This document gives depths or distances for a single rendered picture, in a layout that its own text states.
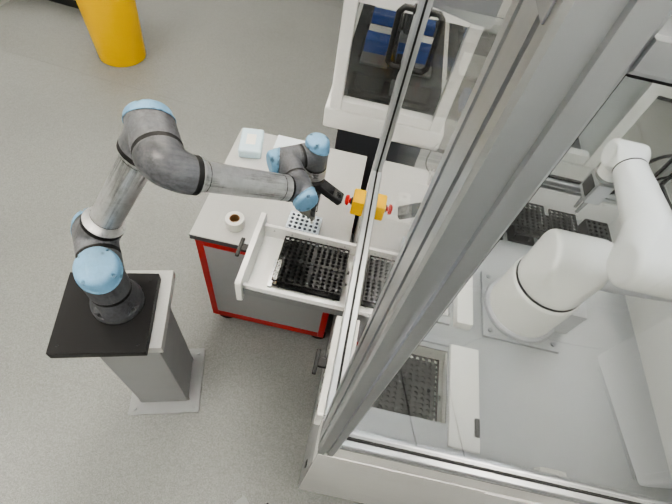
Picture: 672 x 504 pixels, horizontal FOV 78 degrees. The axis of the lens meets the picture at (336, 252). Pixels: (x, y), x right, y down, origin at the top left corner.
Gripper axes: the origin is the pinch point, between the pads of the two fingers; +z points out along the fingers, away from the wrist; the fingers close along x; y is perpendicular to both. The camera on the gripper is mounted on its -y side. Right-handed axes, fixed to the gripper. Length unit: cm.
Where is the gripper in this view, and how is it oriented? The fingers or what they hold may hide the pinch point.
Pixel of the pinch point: (314, 215)
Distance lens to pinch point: 155.1
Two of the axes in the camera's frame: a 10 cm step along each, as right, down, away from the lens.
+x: -2.0, 7.9, -5.8
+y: -9.7, -2.4, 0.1
